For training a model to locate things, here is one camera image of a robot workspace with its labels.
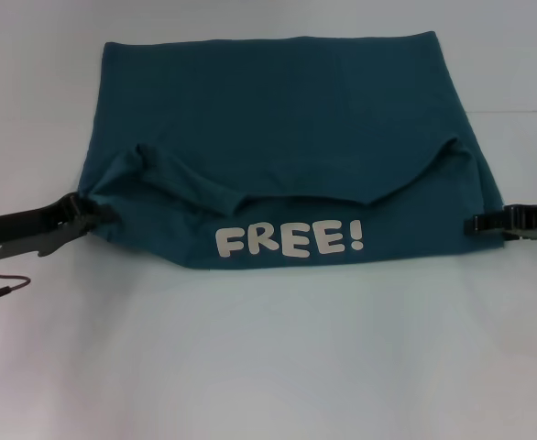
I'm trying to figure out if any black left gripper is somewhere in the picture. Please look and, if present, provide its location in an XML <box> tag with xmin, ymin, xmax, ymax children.
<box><xmin>0</xmin><ymin>192</ymin><xmax>119</xmax><ymax>260</ymax></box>

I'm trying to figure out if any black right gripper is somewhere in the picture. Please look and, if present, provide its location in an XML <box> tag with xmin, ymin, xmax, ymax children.
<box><xmin>462</xmin><ymin>199</ymin><xmax>537</xmax><ymax>243</ymax></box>

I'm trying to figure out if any blue shirt with FREE print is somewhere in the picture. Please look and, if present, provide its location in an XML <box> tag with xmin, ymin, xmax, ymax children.
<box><xmin>77</xmin><ymin>29</ymin><xmax>509</xmax><ymax>272</ymax></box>

